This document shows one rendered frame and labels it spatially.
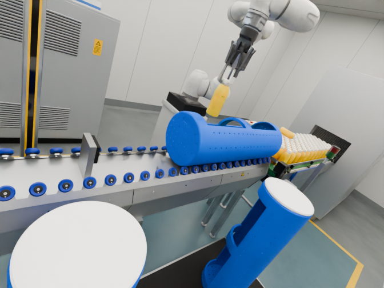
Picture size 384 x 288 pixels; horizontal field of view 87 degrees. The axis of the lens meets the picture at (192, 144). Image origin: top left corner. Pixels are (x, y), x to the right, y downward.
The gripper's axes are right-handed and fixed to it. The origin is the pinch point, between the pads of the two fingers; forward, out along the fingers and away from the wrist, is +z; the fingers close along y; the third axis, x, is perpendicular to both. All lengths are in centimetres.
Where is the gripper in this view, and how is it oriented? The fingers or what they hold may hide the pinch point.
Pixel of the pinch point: (229, 75)
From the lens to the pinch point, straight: 100.6
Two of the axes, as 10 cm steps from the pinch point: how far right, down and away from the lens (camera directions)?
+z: -3.7, 8.3, 4.1
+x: 7.4, 0.0, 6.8
